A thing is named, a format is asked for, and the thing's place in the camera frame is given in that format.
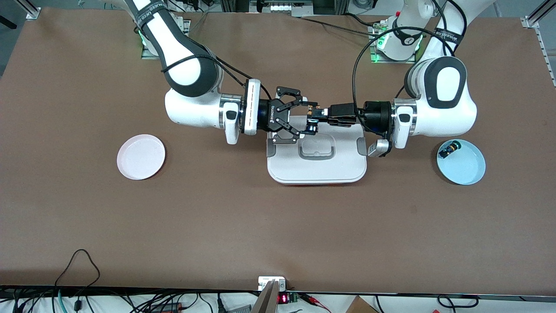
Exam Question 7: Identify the black flat looped cable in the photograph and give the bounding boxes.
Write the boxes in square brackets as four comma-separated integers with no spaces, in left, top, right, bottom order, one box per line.
[437,294,480,310]

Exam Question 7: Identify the green and black switch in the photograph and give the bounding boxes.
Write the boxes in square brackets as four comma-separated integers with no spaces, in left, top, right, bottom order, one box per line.
[438,141,461,160]

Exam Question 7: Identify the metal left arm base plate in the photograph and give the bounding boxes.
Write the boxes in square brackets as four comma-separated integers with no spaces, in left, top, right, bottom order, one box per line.
[369,22,418,64]

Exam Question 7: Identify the light blue round plate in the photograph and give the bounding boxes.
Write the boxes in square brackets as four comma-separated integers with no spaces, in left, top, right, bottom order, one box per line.
[436,139,487,186]

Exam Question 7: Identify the black cable across table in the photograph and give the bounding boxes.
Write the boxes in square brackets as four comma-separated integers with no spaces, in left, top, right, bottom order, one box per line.
[299,13,387,35]

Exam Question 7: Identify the aluminium profile beam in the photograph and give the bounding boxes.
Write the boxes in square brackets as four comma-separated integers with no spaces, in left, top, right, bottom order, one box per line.
[251,280,281,313]

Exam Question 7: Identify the red clip leads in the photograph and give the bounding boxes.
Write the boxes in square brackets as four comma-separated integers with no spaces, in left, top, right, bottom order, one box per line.
[300,293,333,313]

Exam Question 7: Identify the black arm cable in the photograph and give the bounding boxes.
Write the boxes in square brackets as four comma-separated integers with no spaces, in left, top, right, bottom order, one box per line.
[161,52,274,103]
[352,0,467,127]

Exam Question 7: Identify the perforated metal rail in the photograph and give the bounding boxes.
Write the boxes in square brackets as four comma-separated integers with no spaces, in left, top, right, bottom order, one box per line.
[537,27,556,90]

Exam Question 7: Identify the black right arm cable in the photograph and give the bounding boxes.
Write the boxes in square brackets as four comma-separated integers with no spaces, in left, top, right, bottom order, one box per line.
[161,52,274,103]

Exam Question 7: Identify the brown cardboard piece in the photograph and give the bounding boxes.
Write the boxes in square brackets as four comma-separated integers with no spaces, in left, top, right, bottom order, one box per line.
[345,296,379,313]

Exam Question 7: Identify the white socket box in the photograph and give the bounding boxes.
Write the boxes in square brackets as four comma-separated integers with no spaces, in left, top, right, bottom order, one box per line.
[258,276,287,291]

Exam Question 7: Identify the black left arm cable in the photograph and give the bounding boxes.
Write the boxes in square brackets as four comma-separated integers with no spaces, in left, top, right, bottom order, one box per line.
[352,0,467,127]

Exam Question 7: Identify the pink round plate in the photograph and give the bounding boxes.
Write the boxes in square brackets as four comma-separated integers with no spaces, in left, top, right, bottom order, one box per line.
[116,134,166,181]

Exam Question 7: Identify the orange and black switch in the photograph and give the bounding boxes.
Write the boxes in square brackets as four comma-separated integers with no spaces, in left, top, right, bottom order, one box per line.
[305,103,323,133]

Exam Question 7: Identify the aluminium frame structure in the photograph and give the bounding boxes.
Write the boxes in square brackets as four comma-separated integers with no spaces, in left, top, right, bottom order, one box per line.
[219,0,348,17]

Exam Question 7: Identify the white lidded box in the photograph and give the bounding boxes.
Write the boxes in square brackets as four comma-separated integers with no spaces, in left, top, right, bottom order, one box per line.
[266,115,368,186]

